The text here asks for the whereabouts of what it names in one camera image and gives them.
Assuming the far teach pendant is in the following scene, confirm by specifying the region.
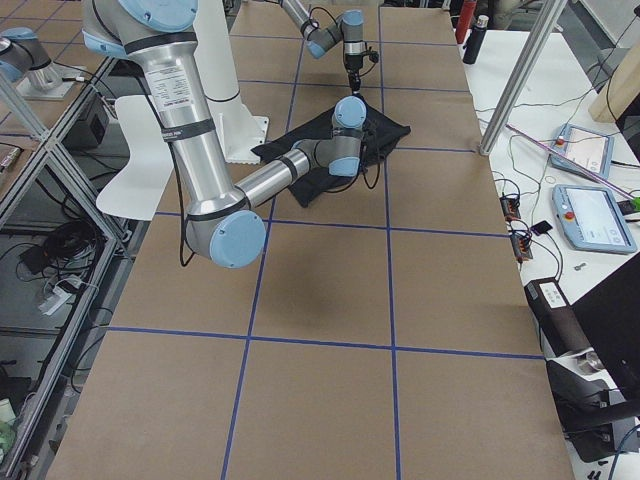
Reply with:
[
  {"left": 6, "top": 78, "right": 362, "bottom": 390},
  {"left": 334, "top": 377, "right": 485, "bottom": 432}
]
[{"left": 552, "top": 123, "right": 614, "bottom": 179}]

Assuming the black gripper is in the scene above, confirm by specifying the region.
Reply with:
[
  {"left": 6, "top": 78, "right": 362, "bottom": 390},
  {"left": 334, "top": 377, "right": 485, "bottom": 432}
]
[{"left": 344, "top": 52, "right": 364, "bottom": 98}]

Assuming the teach pendant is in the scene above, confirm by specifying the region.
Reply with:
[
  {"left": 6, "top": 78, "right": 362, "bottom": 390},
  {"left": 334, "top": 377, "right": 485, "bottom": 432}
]
[
  {"left": 552, "top": 123, "right": 614, "bottom": 179},
  {"left": 552, "top": 185, "right": 637, "bottom": 254}
]

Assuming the aluminium frame post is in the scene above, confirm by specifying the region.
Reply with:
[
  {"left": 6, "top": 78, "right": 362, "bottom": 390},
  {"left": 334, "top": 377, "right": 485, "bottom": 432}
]
[{"left": 478, "top": 0, "right": 567, "bottom": 156}]

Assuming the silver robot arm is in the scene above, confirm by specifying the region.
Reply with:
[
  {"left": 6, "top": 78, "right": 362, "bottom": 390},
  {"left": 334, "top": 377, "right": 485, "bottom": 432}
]
[
  {"left": 82, "top": 1, "right": 367, "bottom": 268},
  {"left": 277, "top": 0, "right": 369, "bottom": 96}
]

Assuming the black bottle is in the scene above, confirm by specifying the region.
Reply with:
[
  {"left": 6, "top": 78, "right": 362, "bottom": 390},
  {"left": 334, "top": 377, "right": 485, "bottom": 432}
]
[{"left": 462, "top": 15, "right": 490, "bottom": 65}]

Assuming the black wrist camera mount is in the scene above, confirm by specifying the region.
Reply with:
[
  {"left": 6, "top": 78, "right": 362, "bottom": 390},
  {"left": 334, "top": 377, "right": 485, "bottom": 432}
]
[{"left": 363, "top": 46, "right": 379, "bottom": 64}]

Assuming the black graphic t-shirt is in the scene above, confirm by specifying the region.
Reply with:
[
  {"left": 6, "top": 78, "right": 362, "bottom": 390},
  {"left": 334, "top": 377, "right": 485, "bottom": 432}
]
[{"left": 252, "top": 106, "right": 411, "bottom": 208}]

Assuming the red bottle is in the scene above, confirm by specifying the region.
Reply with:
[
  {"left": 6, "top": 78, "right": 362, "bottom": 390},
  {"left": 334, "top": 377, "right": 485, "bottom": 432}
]
[{"left": 455, "top": 0, "right": 477, "bottom": 44}]

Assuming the white plastic chair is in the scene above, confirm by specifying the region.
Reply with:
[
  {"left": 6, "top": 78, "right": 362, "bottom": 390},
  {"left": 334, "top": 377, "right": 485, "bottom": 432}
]
[{"left": 96, "top": 95, "right": 173, "bottom": 221}]

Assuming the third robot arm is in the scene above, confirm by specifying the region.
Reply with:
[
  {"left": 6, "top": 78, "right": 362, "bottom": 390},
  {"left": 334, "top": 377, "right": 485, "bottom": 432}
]
[{"left": 1, "top": 27, "right": 61, "bottom": 91}]

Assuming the near teach pendant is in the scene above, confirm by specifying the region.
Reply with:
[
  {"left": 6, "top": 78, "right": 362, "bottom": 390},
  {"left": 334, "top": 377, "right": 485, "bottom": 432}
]
[{"left": 552, "top": 185, "right": 637, "bottom": 254}]

